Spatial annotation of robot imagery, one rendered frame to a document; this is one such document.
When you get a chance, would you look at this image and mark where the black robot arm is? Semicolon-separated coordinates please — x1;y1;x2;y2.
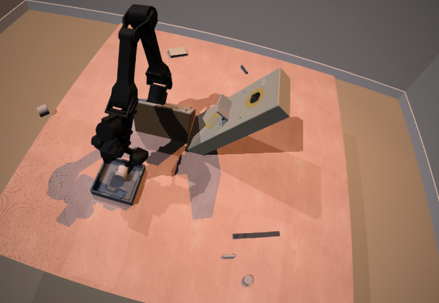
96;4;172;161

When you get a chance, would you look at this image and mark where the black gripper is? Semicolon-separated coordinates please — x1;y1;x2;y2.
91;130;149;174

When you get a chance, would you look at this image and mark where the tan cylinder with grey slotted end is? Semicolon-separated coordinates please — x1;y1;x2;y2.
114;165;128;181

